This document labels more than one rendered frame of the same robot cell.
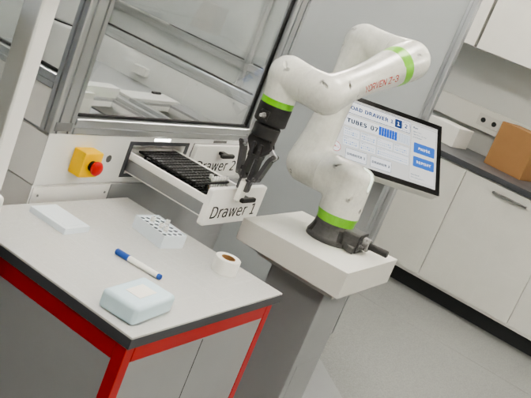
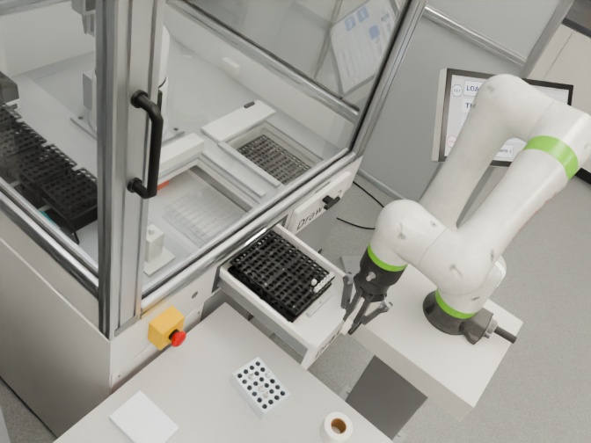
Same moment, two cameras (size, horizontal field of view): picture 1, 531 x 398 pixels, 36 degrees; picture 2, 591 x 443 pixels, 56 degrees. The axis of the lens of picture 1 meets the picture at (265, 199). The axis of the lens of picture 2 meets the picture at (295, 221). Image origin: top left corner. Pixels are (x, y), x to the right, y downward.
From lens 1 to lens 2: 148 cm
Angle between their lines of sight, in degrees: 29
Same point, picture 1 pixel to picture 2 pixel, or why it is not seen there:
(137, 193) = not seen: hidden behind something
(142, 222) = (239, 385)
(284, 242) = (399, 354)
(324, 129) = (446, 211)
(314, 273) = (434, 393)
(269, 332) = (385, 388)
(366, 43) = (507, 115)
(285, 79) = (400, 249)
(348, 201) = (474, 300)
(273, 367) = (390, 414)
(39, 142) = (102, 343)
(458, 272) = not seen: hidden behind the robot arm
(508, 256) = not seen: outside the picture
